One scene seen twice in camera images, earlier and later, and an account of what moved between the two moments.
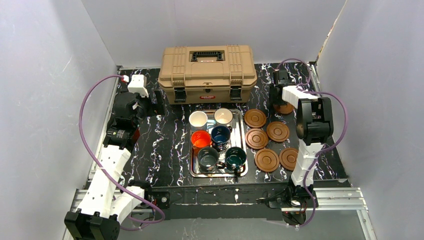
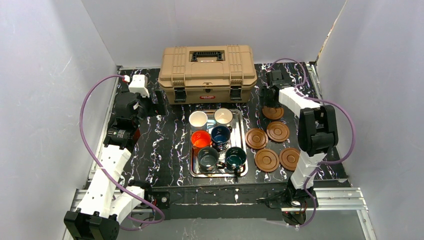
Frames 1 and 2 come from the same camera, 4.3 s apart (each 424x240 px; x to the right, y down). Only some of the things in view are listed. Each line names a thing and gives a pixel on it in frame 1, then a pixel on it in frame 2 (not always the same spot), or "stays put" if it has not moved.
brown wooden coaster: x=255 y=118 -> x=273 y=113
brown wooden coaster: x=288 y=157 stays put
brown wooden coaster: x=266 y=160 stays put
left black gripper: x=158 y=102 stays put
